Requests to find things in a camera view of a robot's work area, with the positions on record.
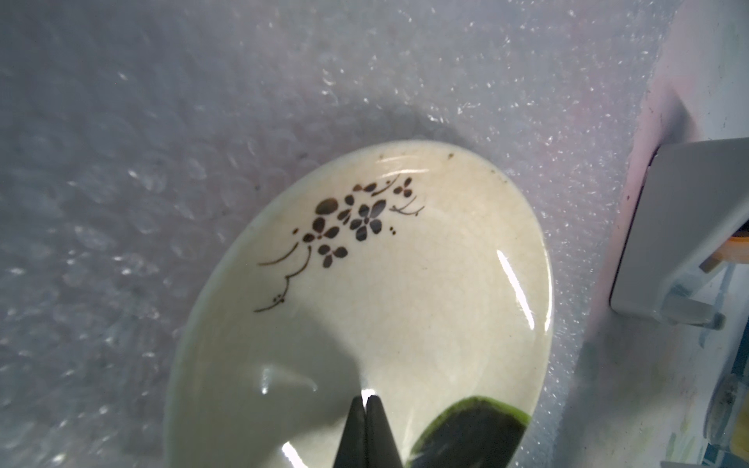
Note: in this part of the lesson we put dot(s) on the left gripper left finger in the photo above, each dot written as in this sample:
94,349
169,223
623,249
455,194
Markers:
352,451

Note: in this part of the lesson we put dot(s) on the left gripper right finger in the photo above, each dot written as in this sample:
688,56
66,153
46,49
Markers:
381,449

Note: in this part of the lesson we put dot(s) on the clear bubble wrap sheet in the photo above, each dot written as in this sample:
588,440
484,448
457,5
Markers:
138,138

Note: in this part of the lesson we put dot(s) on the cream floral dinner plate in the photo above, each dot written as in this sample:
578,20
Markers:
413,273

